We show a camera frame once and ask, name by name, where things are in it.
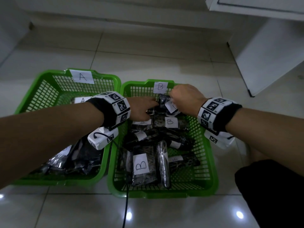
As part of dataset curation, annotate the person's right hand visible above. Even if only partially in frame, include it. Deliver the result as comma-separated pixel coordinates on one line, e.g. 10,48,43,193
169,84,208,118

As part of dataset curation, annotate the person's left hand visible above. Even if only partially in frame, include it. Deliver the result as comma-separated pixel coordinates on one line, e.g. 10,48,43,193
127,97,159,122

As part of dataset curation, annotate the green plastic basket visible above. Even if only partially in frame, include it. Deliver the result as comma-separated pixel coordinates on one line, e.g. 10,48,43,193
12,68,122,187
107,79,219,199

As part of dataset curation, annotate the person's left forearm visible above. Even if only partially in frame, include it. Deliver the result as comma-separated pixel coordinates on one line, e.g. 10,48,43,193
0,102,105,189

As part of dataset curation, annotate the person's right forearm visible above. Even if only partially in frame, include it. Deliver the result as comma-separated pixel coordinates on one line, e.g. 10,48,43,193
225,108,304,177

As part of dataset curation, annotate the person's right leg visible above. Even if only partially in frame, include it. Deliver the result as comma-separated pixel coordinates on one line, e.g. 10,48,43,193
247,146,271,164

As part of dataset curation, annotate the black wristband with marker tags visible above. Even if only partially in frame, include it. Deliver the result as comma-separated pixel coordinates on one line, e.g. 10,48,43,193
86,91,131,131
197,97,243,136

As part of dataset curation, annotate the white desk cabinet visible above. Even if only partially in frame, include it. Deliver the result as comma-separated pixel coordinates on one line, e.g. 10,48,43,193
205,0,304,97

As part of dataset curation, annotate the white desk side panel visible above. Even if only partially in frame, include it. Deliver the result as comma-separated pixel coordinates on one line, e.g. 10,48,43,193
0,0,34,64

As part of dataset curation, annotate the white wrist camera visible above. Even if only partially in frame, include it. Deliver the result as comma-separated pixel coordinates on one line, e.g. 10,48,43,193
87,127,119,150
204,130,236,150

